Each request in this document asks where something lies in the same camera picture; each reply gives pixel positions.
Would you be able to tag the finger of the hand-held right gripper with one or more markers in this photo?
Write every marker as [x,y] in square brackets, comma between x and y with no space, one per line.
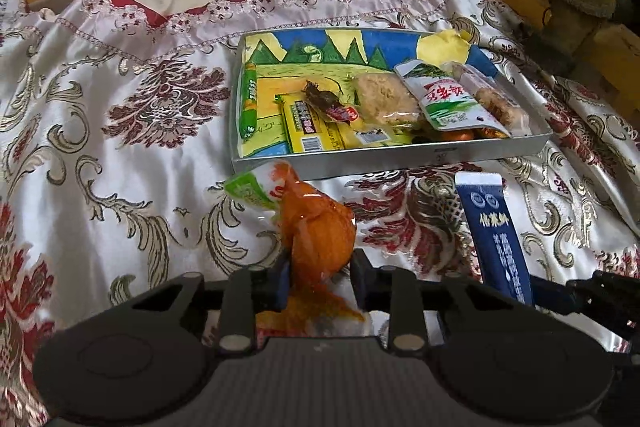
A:
[550,294]

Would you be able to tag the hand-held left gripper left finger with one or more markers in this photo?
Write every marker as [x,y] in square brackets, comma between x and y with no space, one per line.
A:
[280,279]

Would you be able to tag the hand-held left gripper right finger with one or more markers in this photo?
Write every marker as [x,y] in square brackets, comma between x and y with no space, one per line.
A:
[359,279]

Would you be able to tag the orange packet with green end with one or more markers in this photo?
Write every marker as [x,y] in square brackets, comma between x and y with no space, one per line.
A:
[315,232]

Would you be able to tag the dark blue snack packet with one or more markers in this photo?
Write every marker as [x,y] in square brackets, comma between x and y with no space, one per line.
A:
[495,232]

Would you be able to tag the colourful painted tray box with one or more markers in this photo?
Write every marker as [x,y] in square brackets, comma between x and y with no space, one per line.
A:
[400,157]

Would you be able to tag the clear rice cracker packet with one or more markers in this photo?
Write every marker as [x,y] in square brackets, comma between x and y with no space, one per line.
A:
[385,97]

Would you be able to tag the clear brown bar packet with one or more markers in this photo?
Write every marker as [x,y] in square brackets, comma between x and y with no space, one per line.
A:
[492,99]

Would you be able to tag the yellow snack bar packet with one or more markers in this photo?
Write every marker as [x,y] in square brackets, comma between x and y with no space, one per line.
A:
[305,127]

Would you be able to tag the small orange snack packet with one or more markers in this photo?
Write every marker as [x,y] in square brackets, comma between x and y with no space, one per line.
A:
[457,135]

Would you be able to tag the green sausage stick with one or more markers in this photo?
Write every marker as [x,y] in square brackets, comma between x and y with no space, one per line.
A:
[248,102]

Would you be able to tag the dark brown meat packet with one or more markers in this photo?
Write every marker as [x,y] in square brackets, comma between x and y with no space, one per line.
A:
[325,99]

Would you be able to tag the green and white vegetable packet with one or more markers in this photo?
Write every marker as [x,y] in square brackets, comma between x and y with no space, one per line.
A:
[445,102]

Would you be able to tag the painted paper tray liner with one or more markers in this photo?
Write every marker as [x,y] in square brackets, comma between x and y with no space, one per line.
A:
[300,72]

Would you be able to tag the floral satin bedspread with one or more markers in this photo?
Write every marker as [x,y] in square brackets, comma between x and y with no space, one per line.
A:
[125,107]

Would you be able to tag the wooden furniture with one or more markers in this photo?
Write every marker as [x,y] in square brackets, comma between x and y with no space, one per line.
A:
[615,57]

